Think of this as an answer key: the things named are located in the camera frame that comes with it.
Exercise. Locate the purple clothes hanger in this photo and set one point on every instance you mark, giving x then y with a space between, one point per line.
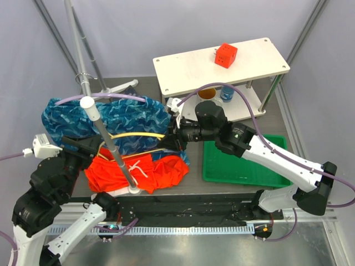
97 96

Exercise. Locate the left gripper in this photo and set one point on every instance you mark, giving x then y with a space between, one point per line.
89 146

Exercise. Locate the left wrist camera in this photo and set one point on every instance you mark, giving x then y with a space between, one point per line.
42 148

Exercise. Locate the blue cup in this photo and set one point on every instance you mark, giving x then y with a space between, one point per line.
226 94

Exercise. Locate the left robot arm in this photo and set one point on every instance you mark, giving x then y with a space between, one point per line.
52 185

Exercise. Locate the yellow clothes hanger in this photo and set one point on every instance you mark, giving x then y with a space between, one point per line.
131 134

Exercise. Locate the green plastic tray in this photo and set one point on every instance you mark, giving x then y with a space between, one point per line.
222 168

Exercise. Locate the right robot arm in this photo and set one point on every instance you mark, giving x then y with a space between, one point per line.
311 186

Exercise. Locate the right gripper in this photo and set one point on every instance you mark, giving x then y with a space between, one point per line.
174 139

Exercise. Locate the white patterned mug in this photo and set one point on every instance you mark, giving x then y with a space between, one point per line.
209 94

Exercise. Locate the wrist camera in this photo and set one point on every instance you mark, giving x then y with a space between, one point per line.
42 148
176 105

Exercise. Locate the dark blue book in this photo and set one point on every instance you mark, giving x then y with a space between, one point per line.
130 91

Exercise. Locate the orange shorts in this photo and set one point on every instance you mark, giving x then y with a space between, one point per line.
104 175

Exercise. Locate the red cube power socket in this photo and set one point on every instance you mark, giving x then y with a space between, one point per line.
225 55

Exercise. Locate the white two-tier shelf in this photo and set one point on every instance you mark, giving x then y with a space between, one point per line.
182 73

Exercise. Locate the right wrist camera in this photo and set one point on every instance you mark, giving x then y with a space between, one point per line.
176 105

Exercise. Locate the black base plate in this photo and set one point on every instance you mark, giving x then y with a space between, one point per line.
238 205

